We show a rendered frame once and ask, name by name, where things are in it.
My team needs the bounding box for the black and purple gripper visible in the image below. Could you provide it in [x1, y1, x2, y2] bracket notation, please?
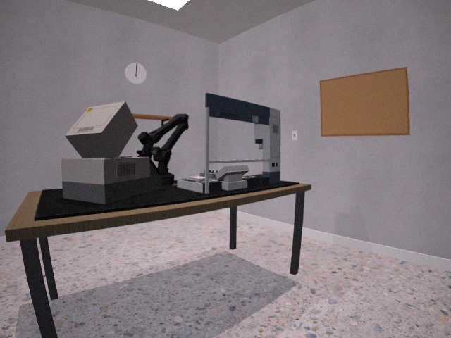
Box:
[136, 146, 149, 157]

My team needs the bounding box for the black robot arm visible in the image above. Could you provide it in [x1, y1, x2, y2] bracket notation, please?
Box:
[137, 114, 189, 175]

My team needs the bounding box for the white pcr plate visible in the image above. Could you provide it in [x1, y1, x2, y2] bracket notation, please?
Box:
[188, 176, 205, 181]

